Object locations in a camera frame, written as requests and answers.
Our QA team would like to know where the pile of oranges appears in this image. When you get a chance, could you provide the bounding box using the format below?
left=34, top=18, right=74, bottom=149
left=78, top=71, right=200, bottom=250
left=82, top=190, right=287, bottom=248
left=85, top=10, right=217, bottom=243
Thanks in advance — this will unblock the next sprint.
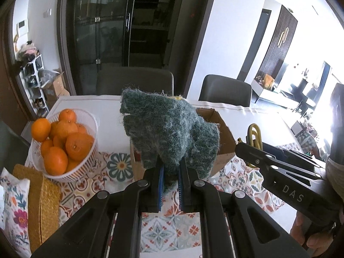
left=31, top=108, right=95, bottom=176

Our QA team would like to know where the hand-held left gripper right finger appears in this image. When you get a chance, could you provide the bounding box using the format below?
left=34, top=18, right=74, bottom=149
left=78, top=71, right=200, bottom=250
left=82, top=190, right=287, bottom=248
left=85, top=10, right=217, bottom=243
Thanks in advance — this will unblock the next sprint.
left=178, top=159, right=312, bottom=258

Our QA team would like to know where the white shoe rack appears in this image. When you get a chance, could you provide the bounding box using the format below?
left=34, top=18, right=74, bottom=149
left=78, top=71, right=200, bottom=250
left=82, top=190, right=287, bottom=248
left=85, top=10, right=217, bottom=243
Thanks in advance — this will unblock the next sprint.
left=19, top=54, right=50, bottom=116

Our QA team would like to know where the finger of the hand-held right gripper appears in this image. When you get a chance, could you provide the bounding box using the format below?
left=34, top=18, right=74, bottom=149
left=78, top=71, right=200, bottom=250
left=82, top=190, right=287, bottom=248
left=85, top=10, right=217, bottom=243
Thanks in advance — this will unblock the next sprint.
left=262, top=142, right=327, bottom=173
left=235, top=142, right=323, bottom=180

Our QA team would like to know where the floral cushion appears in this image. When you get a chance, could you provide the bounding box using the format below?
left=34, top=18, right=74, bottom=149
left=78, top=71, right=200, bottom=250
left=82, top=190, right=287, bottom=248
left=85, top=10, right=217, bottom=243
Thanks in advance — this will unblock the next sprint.
left=0, top=167, right=32, bottom=258

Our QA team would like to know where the white wall intercom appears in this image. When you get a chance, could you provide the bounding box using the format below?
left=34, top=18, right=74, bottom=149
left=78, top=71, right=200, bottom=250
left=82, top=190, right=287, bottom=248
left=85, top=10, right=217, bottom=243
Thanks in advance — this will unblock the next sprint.
left=16, top=19, right=29, bottom=35

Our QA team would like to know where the dark slatted wall panel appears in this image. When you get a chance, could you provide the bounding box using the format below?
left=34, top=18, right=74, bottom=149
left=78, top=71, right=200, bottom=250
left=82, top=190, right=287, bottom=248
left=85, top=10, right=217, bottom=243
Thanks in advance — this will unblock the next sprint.
left=256, top=5, right=299, bottom=83

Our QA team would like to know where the white ribbed fruit basket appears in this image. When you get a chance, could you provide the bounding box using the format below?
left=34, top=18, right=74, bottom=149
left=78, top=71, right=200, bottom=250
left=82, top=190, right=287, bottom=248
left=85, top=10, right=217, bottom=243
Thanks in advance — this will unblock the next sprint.
left=28, top=109, right=99, bottom=182

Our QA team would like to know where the grey dining chair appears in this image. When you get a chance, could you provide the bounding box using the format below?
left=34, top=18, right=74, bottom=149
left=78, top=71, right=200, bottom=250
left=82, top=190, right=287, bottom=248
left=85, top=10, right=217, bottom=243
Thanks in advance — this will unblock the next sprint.
left=95, top=68, right=175, bottom=97
left=199, top=74, right=252, bottom=107

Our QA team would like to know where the dark glass sliding door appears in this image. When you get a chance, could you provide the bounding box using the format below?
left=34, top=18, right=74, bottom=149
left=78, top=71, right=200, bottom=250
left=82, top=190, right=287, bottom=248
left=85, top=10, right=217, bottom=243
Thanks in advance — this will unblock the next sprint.
left=56, top=0, right=219, bottom=96

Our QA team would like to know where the brown cardboard box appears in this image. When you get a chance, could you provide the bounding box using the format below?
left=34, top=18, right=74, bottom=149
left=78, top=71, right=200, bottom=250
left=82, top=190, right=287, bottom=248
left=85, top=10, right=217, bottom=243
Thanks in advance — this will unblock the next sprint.
left=130, top=107, right=237, bottom=181

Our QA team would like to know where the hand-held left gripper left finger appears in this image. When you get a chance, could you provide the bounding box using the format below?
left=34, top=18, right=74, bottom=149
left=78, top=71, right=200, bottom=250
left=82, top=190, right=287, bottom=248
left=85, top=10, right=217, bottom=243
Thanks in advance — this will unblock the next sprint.
left=31, top=157, right=165, bottom=258

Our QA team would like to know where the cardboard box with grey bag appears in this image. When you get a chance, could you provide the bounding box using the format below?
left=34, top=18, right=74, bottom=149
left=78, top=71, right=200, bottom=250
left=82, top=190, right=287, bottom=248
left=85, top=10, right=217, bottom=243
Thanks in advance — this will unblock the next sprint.
left=38, top=68, right=71, bottom=108

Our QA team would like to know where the dark interior door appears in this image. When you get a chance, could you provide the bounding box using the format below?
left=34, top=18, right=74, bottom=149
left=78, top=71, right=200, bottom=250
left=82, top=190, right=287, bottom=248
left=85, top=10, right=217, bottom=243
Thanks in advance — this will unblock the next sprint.
left=236, top=9, right=272, bottom=83

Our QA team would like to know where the green scouring pad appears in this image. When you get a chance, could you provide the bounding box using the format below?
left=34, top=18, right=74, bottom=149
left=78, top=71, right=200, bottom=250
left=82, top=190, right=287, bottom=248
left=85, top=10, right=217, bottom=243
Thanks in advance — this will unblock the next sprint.
left=119, top=87, right=221, bottom=194

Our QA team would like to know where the floral patterned tablecloth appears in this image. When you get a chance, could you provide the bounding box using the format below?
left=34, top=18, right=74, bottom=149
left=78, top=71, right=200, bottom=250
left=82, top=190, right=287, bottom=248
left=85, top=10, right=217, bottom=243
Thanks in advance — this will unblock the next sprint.
left=24, top=95, right=309, bottom=258

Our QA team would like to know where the chair with colourful cushion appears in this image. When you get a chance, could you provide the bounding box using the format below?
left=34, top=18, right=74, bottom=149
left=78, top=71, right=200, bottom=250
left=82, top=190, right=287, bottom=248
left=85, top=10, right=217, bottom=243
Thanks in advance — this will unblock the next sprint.
left=292, top=121, right=323, bottom=157

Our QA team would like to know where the brown entrance door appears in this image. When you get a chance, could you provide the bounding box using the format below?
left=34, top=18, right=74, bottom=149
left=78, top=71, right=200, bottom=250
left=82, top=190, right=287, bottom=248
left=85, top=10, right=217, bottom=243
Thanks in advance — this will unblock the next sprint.
left=0, top=11, right=30, bottom=140

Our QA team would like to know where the woven yellow tissue box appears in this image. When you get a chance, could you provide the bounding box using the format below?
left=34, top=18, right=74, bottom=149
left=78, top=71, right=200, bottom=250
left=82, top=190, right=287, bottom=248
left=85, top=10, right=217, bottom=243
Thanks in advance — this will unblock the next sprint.
left=12, top=164, right=61, bottom=253

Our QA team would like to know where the white low media cabinet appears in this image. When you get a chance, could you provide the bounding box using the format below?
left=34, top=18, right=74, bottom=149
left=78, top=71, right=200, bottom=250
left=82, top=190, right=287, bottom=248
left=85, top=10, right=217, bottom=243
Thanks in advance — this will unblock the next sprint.
left=253, top=78, right=304, bottom=105

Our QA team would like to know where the person's right hand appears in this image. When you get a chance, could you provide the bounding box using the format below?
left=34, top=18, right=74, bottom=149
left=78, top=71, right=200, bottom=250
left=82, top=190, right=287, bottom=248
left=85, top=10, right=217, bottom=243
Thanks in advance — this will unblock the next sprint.
left=289, top=211, right=338, bottom=257

